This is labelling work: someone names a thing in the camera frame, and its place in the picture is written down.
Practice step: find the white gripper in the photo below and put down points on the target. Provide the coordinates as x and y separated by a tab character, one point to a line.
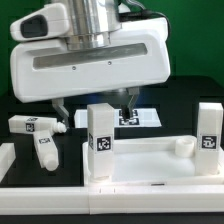
69	49

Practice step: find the white desk top tray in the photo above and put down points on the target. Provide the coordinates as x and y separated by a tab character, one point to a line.
153	161

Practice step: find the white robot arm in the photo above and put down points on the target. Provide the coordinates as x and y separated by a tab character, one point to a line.
77	47

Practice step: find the white marker sheet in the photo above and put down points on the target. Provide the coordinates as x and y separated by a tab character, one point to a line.
142	117

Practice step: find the white obstacle wall bar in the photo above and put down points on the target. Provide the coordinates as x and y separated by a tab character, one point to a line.
106	200

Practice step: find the white left wall block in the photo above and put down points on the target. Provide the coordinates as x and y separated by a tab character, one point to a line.
7	157

